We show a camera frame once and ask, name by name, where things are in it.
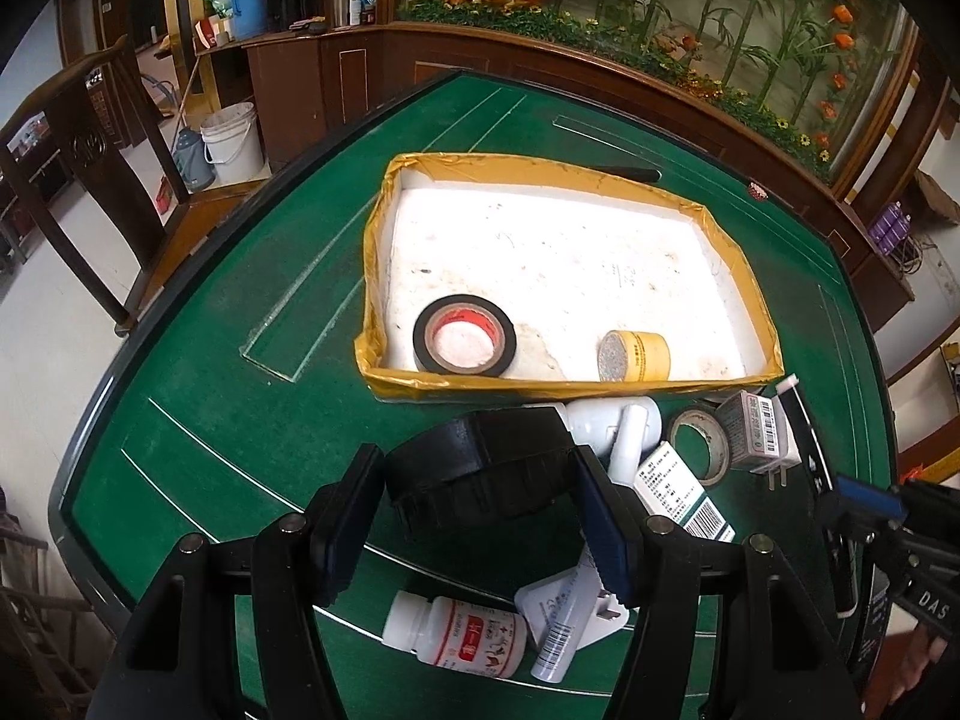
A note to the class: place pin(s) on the white plastic bucket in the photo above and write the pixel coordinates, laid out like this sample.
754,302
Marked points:
232,143

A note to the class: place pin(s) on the large white plastic bottle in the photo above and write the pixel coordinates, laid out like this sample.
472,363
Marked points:
596,421

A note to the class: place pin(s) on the white flat charger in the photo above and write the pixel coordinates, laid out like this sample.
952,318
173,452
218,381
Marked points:
539,600

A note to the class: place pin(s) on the dark wooden chair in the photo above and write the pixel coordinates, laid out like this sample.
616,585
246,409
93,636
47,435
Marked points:
160,246

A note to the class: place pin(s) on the blue thermos jug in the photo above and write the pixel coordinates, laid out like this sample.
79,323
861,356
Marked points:
249,18

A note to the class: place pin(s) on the white marker tube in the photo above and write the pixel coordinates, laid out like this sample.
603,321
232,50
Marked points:
570,620

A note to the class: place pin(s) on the yellow tape roll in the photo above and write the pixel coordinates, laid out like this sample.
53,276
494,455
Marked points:
627,356

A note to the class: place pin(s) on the artificial flower planter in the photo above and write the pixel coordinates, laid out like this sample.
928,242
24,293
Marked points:
800,73

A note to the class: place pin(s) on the black pen on table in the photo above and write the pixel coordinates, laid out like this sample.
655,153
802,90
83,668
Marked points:
641,175

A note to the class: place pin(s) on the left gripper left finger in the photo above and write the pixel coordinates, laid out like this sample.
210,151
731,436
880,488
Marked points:
342,515

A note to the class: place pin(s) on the white green medicine box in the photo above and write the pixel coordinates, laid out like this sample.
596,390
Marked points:
667,487

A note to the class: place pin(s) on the yellow taped foam tray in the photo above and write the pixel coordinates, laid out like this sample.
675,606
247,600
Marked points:
568,253

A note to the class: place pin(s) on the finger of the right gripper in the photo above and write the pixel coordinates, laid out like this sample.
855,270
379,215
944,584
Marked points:
874,502

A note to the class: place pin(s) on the white bottle red label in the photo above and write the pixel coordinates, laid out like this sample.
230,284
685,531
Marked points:
456,635

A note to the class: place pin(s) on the white plug adapter barcode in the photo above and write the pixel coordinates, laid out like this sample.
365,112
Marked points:
760,439

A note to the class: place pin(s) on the black marker pen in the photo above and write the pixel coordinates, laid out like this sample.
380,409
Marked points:
840,553

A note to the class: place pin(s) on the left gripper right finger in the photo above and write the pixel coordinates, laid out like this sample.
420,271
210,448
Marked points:
610,519

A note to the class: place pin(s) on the black ribbed plastic block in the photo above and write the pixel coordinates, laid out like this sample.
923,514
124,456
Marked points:
481,500

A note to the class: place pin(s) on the black electrical tape roll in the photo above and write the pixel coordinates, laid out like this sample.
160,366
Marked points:
464,335

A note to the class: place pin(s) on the beige masking tape roll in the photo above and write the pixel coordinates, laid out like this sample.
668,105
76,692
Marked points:
702,442

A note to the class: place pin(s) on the grey blue watering can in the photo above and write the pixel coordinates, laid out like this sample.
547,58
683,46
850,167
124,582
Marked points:
188,154

